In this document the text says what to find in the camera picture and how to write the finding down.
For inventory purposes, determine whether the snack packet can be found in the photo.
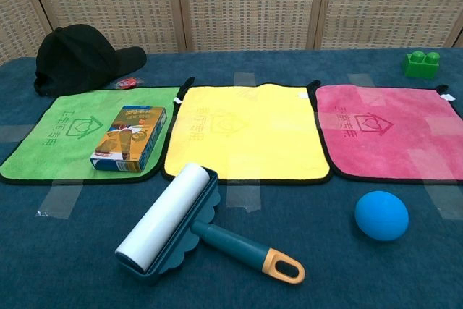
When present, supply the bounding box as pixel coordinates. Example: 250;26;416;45
89;105;167;173

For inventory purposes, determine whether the yellow cloth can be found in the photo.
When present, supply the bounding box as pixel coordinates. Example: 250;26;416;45
161;80;334;185

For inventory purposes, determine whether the pink cloth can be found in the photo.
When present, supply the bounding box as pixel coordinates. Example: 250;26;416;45
314;83;463;182

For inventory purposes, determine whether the green cloth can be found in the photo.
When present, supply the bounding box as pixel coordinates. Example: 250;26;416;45
0;76;196;185

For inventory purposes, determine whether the clear tape strip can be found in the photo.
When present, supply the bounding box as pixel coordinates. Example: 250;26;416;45
0;124;36;143
422;181;463;220
233;71;258;88
35;178;85;220
226;179;262;215
347;72;374;88

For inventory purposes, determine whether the teal lint roller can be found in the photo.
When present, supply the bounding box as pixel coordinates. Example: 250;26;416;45
114;163;306;287

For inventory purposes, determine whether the red candy wrapper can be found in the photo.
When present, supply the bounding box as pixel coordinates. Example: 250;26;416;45
111;76;143;90

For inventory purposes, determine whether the woven folding screen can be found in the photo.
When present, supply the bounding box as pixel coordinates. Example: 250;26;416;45
0;0;463;66

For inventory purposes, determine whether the blue ball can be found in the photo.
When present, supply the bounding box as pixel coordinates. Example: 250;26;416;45
354;190;409;242

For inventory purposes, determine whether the black baseball cap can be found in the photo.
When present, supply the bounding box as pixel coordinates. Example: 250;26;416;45
34;23;148;98

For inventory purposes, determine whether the green toy building block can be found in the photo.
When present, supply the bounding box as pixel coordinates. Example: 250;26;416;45
404;50;441;79

